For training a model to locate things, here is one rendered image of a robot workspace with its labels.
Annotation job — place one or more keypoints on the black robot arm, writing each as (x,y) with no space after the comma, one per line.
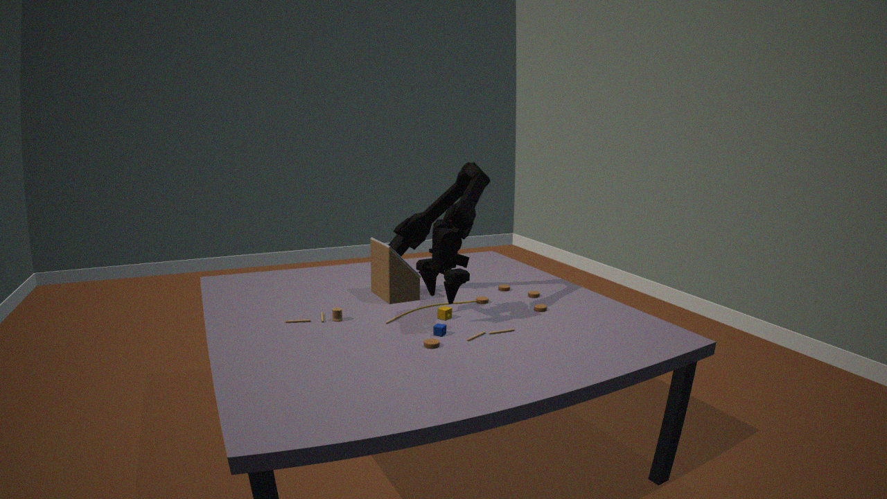
(457,222)

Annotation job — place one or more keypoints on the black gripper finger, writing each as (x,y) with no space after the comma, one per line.
(451,290)
(429,279)

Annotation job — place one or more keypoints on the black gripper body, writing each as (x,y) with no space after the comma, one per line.
(442,262)

